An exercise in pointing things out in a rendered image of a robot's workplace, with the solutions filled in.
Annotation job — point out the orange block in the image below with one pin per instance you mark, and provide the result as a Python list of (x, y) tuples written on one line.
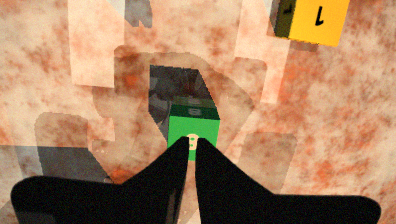
[(312, 21)]

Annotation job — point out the green block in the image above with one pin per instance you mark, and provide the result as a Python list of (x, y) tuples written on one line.
[(193, 122)]

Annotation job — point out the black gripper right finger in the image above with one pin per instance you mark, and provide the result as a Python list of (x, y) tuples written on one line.
[(227, 195)]

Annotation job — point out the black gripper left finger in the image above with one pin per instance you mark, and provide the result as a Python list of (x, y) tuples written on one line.
[(152, 196)]

